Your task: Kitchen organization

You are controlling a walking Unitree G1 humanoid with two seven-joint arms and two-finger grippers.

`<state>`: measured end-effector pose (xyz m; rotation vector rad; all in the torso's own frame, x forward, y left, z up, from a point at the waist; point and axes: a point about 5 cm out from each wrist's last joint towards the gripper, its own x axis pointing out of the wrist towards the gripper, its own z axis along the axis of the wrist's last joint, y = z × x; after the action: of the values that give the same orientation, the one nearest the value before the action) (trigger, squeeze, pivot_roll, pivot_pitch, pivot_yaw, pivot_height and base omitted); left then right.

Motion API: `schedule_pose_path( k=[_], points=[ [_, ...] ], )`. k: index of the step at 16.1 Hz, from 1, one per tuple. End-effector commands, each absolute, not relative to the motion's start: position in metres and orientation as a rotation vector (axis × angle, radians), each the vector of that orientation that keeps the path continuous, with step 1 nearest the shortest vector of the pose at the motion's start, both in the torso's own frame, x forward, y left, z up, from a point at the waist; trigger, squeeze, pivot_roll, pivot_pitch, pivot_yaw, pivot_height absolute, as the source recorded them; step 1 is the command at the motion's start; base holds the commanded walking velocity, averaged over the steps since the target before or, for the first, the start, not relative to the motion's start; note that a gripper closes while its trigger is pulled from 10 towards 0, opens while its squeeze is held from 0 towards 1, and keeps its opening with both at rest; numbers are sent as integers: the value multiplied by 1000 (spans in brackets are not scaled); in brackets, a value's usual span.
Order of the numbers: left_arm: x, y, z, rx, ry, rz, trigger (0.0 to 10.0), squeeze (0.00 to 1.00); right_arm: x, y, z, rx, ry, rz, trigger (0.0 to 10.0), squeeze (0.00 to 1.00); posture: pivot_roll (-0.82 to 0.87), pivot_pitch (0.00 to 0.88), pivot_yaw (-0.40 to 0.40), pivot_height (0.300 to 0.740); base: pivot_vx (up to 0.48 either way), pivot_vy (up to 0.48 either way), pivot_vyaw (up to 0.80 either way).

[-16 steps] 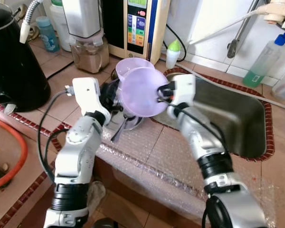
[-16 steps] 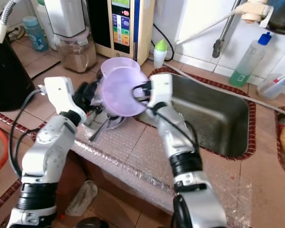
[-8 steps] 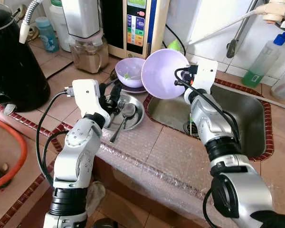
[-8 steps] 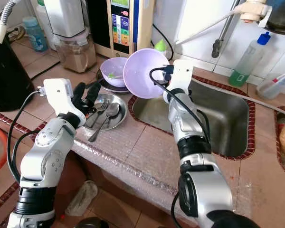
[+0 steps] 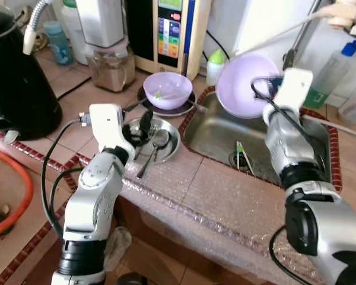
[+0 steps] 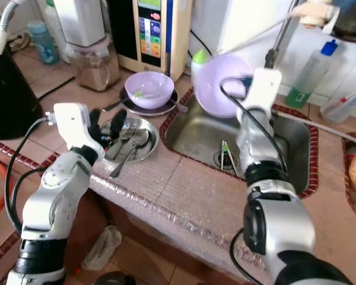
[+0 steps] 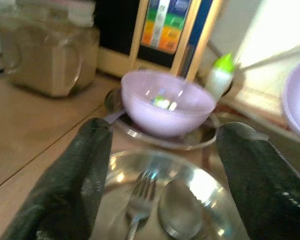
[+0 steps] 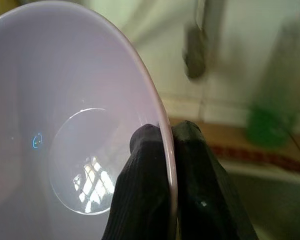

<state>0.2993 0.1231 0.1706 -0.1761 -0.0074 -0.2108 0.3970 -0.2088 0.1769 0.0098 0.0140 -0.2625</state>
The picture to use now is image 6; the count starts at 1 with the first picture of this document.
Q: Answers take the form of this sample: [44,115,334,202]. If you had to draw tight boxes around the steel fork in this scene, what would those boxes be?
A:
[106,126,137,161]

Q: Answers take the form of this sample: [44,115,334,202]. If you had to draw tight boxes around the large purple plastic bowl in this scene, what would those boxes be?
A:
[193,53,255,118]

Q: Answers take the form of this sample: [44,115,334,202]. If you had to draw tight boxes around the steel spoon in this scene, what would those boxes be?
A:
[110,129,150,179]

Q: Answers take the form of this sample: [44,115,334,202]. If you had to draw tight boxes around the round steel plate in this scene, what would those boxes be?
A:
[101,116,160,165]
[119,86,180,118]

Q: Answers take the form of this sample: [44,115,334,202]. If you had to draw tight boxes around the small purple plastic bowl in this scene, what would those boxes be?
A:
[125,71,174,110]

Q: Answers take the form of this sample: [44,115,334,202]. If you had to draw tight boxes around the glass jar brown contents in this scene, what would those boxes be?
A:
[70,46,120,91]

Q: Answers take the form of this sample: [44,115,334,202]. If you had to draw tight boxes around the grey metal faucet pipe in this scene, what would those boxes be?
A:
[264,0,300,69]

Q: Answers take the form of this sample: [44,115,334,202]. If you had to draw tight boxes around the white bottle green cap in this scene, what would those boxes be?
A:
[190,49,208,87]

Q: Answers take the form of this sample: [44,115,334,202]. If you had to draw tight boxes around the clear bottle green liquid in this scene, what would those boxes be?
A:
[285,40,338,109]

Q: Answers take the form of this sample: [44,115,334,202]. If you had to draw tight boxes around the stainless steel sink basin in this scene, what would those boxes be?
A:
[165,95,312,194]

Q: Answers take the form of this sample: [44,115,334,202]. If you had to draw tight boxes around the steel sink drain strainer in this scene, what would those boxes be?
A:
[214,148,241,173]

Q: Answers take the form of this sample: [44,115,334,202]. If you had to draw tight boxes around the cream water ionizer colourful panel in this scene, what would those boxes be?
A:
[107,0,193,81]

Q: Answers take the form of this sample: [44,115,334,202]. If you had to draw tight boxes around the black electric kettle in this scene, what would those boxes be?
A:
[0,36,45,140]

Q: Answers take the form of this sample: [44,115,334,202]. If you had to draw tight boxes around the small bottle blue cap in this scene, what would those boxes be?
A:
[27,21,59,65]

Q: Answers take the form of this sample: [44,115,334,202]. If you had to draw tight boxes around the clear plastic bottle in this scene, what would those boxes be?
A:
[320,83,356,124]

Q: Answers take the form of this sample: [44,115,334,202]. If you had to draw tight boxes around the beige sprayer head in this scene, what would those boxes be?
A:
[291,0,340,33]

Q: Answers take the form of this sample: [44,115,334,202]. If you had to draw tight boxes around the crumpled clear plastic bag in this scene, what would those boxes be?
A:
[82,226,122,271]

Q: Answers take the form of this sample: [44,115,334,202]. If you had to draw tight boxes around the white plastic jug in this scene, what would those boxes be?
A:
[44,0,69,36]

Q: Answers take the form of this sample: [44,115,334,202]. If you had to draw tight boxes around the grey flexible spout white tip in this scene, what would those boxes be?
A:
[0,0,24,55]

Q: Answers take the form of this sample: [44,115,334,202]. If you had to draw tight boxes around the hanging metal pot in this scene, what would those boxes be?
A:
[333,0,356,43]

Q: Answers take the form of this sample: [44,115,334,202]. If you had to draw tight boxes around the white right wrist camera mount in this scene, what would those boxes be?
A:
[237,67,283,122]

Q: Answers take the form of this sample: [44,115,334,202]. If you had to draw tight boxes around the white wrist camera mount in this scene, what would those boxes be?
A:
[52,102,103,156]
[237,67,283,122]

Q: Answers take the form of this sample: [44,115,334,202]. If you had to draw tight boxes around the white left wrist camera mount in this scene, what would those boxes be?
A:
[52,102,103,156]

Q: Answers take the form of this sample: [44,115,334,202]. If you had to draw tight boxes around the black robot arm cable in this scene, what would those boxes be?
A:
[228,229,259,285]
[5,116,51,235]
[220,76,288,173]

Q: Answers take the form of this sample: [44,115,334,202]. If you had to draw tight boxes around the white braided sprayer hose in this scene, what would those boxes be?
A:
[214,9,297,57]

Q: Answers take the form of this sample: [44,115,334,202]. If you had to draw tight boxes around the black power cable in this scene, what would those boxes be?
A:
[190,30,211,60]

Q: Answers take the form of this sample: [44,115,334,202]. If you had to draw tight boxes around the small steel spoon handle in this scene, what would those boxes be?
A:
[169,99,189,113]

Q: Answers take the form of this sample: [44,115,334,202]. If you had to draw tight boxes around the white plastic hose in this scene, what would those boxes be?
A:
[273,110,351,149]

